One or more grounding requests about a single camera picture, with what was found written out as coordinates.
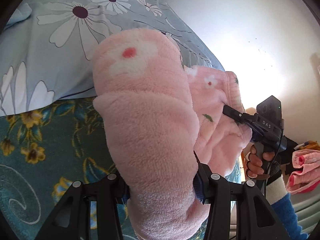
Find pink fleece pajama garment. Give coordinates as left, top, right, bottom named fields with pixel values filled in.
left=93, top=29, right=252, bottom=239

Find blue white sleeve forearm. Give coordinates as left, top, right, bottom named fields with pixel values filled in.
left=266, top=161, right=308, bottom=239

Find person right hand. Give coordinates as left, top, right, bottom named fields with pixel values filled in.
left=244, top=145, right=270, bottom=180

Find pink folded towels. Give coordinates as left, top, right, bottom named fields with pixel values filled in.
left=286, top=150, right=319, bottom=194

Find teal floral plush blanket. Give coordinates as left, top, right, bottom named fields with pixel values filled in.
left=0, top=97, right=245, bottom=240

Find blue daisy print duvet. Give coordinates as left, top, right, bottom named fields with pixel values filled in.
left=1, top=0, right=222, bottom=116

